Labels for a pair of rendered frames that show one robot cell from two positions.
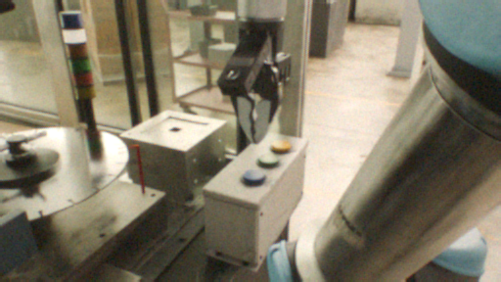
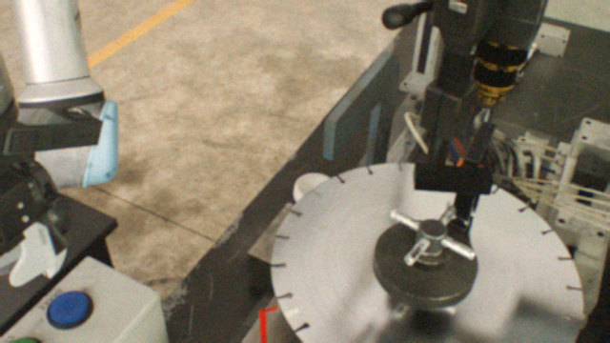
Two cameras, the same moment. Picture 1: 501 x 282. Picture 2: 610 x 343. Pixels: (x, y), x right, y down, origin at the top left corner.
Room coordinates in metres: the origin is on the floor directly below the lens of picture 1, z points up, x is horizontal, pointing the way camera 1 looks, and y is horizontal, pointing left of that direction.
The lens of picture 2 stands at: (0.99, 0.24, 1.44)
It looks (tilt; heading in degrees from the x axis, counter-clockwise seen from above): 41 degrees down; 182
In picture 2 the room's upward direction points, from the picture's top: 2 degrees clockwise
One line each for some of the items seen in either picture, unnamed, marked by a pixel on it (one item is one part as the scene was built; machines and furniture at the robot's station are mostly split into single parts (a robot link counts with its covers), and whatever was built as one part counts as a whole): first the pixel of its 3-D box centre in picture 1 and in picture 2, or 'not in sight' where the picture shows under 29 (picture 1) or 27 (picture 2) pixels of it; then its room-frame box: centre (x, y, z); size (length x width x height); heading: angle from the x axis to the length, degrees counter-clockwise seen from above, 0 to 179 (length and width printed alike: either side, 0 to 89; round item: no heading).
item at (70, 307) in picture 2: (253, 178); (70, 310); (0.61, -0.01, 0.90); 0.04 x 0.04 x 0.02
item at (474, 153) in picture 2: not in sight; (474, 163); (0.39, 0.46, 0.95); 0.10 x 0.03 x 0.07; 154
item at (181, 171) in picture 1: (177, 157); not in sight; (0.84, 0.17, 0.82); 0.18 x 0.18 x 0.15; 64
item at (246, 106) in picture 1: (252, 115); (34, 261); (0.64, -0.01, 1.01); 0.06 x 0.03 x 0.09; 153
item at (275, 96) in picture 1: (267, 97); not in sight; (0.61, -0.03, 1.06); 0.05 x 0.02 x 0.09; 63
